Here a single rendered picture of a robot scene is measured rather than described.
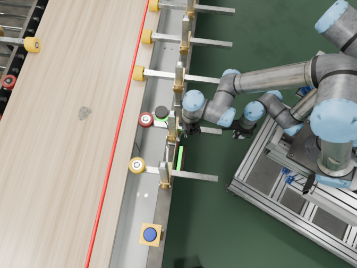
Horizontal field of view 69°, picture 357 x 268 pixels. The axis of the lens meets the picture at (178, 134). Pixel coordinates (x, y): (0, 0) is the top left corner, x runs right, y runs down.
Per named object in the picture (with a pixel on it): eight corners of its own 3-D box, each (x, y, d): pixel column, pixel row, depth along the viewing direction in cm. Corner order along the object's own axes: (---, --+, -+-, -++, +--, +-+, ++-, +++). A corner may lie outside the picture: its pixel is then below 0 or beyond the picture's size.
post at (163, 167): (169, 181, 149) (167, 160, 104) (169, 187, 148) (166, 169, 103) (163, 181, 150) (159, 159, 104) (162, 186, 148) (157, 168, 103)
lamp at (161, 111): (169, 124, 138) (169, 106, 118) (168, 134, 136) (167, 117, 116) (159, 123, 138) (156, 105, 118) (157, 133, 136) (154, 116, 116)
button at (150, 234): (156, 228, 90) (156, 228, 89) (154, 241, 89) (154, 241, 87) (145, 227, 90) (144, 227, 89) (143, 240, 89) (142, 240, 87)
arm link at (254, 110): (270, 108, 110) (255, 120, 109) (261, 119, 121) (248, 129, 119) (256, 95, 112) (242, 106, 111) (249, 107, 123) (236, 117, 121)
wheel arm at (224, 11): (234, 12, 161) (235, 7, 157) (233, 16, 159) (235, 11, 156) (153, 2, 162) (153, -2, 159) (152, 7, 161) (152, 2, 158)
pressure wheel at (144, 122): (155, 120, 149) (154, 112, 139) (153, 134, 147) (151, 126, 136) (142, 119, 150) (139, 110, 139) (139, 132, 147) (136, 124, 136)
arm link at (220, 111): (241, 97, 94) (212, 87, 95) (231, 124, 90) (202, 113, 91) (236, 107, 101) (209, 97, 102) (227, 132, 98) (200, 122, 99)
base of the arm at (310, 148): (340, 143, 120) (354, 136, 111) (329, 171, 116) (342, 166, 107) (309, 127, 123) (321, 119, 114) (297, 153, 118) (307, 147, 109)
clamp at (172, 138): (179, 120, 147) (179, 117, 142) (176, 143, 142) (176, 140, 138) (169, 119, 147) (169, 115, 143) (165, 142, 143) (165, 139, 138)
